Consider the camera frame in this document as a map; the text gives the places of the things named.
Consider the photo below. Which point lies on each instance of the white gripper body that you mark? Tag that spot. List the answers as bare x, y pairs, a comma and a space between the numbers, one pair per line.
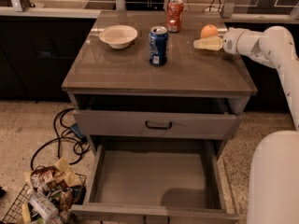
233, 41

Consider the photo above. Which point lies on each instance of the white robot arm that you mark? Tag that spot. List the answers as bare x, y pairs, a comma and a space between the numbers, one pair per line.
274, 170

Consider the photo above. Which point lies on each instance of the white bowl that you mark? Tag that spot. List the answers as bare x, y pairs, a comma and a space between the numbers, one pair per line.
118, 36

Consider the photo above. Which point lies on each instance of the blue soda can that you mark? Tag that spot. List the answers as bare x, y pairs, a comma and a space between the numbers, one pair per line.
158, 39

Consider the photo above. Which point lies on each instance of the grey drawer cabinet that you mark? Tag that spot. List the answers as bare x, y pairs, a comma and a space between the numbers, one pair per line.
192, 81

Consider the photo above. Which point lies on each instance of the orange fruit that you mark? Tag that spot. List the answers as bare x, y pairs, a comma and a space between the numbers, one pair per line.
209, 30

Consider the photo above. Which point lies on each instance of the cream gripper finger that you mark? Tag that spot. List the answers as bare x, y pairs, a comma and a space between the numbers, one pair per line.
210, 43

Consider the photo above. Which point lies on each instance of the grey top drawer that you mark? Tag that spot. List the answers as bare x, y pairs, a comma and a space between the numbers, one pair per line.
127, 123

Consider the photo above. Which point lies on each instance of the black drawer handle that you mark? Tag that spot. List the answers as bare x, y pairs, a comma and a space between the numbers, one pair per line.
166, 127

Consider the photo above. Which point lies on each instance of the open grey middle drawer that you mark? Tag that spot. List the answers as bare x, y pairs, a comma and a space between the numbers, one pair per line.
155, 182

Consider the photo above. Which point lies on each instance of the orange soda can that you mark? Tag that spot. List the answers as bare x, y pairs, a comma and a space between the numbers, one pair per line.
174, 15

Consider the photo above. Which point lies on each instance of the brown snack bag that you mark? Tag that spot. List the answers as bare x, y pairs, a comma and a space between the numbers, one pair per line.
51, 178

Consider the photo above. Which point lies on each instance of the clear plastic bottle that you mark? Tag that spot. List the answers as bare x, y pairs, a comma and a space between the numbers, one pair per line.
42, 205

